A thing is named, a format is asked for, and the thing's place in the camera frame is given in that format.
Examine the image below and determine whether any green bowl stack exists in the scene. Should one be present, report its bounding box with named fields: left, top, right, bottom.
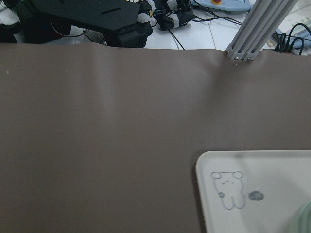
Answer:
left=288, top=201, right=311, bottom=233

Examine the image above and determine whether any cream rabbit tray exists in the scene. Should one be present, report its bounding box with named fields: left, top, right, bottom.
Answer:
left=195, top=150, right=311, bottom=233

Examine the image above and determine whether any black tool stand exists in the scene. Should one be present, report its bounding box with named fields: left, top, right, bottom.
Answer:
left=14, top=0, right=153, bottom=48

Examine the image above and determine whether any aluminium frame post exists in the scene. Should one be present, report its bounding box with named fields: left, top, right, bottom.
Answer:
left=225, top=0, right=297, bottom=61

